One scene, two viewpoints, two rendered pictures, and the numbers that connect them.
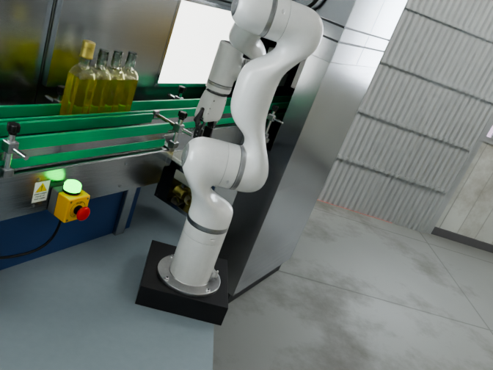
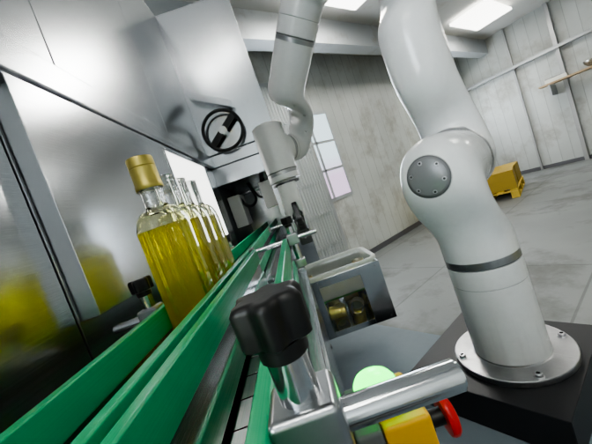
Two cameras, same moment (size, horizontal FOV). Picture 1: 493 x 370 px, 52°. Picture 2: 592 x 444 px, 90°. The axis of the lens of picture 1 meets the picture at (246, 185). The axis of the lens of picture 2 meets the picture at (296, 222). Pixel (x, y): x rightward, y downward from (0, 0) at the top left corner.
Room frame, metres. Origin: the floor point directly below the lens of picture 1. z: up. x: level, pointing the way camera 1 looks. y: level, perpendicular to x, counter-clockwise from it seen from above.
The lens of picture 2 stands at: (0.89, 0.55, 1.21)
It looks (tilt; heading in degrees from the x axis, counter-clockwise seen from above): 4 degrees down; 335
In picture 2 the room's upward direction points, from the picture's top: 19 degrees counter-clockwise
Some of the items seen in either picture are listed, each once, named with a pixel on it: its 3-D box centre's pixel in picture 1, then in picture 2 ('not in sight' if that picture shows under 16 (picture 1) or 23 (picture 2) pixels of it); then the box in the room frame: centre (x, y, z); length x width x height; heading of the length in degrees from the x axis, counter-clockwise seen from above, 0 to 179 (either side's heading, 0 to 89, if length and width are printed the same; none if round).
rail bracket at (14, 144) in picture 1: (15, 155); (379, 432); (0.99, 0.50, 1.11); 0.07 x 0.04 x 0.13; 65
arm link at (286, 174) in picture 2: (218, 86); (284, 177); (1.63, 0.20, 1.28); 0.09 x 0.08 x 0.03; 155
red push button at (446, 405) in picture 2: (81, 211); (437, 417); (1.12, 0.37, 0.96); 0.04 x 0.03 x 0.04; 155
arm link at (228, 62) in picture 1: (227, 63); (275, 148); (1.62, 0.20, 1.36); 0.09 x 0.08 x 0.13; 109
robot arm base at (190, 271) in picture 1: (197, 249); (497, 306); (1.24, 0.06, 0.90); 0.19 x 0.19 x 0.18
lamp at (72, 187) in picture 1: (72, 186); (375, 387); (1.14, 0.42, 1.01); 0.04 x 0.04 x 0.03
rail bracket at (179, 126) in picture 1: (172, 126); (284, 245); (1.55, 0.29, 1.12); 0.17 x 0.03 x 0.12; 65
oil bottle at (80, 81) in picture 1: (75, 101); (184, 278); (1.33, 0.54, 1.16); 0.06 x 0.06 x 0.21; 65
